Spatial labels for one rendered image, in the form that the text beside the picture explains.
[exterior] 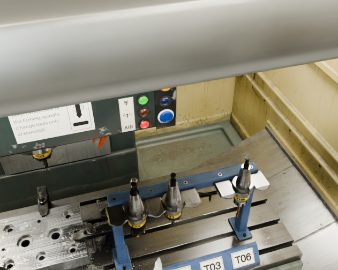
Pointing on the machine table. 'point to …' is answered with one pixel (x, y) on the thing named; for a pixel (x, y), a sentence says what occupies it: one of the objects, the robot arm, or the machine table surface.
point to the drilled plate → (52, 260)
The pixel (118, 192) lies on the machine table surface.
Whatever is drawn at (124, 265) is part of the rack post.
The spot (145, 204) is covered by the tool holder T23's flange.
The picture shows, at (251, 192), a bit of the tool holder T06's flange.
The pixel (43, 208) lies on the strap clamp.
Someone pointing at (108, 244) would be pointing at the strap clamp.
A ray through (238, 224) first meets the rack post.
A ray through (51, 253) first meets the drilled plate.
